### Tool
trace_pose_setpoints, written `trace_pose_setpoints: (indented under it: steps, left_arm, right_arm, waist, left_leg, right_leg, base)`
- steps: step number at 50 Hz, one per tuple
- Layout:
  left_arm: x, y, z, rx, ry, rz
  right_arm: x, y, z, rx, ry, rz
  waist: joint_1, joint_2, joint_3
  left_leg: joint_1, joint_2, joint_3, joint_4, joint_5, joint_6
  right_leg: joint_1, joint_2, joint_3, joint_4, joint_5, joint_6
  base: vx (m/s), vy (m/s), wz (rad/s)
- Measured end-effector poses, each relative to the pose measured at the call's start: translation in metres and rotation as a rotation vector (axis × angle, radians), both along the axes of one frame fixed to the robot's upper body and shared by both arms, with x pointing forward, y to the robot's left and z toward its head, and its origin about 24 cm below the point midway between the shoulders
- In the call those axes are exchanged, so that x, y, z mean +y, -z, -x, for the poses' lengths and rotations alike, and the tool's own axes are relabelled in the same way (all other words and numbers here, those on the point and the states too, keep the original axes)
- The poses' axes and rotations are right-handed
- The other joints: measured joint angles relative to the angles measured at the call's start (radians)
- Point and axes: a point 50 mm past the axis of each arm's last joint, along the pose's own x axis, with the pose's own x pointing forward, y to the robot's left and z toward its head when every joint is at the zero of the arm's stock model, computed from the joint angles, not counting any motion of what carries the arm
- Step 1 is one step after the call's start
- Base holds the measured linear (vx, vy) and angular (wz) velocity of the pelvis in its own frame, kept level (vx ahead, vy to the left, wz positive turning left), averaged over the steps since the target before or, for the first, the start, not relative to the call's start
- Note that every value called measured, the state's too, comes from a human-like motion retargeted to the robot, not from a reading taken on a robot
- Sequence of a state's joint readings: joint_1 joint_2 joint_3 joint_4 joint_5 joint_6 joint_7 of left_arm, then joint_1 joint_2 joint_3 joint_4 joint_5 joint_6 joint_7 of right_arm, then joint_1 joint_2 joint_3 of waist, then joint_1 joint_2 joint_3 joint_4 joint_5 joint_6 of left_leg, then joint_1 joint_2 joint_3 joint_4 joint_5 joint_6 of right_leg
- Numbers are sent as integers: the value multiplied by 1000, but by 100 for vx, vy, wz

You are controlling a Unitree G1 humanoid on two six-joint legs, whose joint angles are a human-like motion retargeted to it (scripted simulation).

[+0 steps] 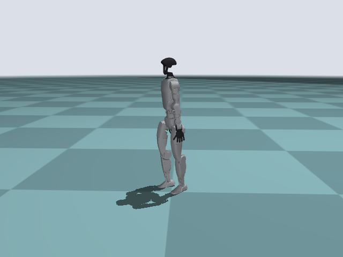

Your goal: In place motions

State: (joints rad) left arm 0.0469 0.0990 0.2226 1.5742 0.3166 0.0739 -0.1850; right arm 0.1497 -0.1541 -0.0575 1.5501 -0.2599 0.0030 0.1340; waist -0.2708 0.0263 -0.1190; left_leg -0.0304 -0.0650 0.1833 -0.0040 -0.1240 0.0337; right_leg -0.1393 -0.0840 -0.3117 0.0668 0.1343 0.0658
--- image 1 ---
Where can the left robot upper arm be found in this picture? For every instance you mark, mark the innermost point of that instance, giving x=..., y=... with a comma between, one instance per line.
x=174, y=86

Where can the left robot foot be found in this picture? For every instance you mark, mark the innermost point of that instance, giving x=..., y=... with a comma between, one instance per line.
x=179, y=189

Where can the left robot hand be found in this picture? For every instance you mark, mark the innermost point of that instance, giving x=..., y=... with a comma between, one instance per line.
x=179, y=134

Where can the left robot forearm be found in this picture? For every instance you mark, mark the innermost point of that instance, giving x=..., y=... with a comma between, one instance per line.
x=177, y=116

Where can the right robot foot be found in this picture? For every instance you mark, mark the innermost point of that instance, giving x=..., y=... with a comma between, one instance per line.
x=164, y=184

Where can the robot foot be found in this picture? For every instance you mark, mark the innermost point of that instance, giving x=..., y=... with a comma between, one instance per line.
x=164, y=184
x=179, y=189

